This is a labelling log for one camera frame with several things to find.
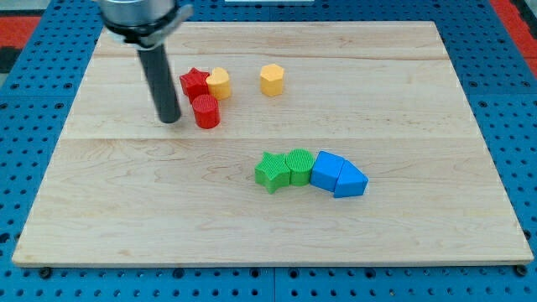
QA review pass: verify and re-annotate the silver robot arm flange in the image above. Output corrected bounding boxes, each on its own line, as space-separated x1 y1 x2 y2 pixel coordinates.
96 0 194 50

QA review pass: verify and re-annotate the green star block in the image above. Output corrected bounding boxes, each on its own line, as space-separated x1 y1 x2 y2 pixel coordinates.
254 152 290 194

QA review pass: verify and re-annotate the red star block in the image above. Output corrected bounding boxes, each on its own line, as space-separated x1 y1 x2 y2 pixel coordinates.
180 68 210 103

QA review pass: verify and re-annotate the light wooden board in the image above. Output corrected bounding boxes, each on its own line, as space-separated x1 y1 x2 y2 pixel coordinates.
12 21 534 268

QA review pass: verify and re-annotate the green cylinder block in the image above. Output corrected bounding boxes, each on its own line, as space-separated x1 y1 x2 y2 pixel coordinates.
285 148 315 186

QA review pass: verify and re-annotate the blue cube block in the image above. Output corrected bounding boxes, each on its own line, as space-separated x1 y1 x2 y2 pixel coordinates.
310 150 345 192

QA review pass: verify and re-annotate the red cylinder block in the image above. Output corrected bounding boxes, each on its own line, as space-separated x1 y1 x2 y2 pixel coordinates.
192 94 221 129

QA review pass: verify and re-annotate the yellow hexagon block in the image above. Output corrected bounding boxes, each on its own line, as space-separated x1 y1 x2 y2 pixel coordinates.
260 64 284 96

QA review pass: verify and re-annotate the yellow heart block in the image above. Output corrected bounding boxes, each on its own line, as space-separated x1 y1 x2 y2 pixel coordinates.
206 67 232 101

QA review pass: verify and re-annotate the blue triangular prism block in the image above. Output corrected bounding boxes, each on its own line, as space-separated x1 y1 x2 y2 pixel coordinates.
333 160 368 198

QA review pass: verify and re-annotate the black cylindrical pointer rod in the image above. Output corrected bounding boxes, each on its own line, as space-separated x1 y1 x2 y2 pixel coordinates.
138 45 181 123

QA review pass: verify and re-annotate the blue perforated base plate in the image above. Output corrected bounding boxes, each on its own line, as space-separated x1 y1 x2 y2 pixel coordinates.
1 1 536 301

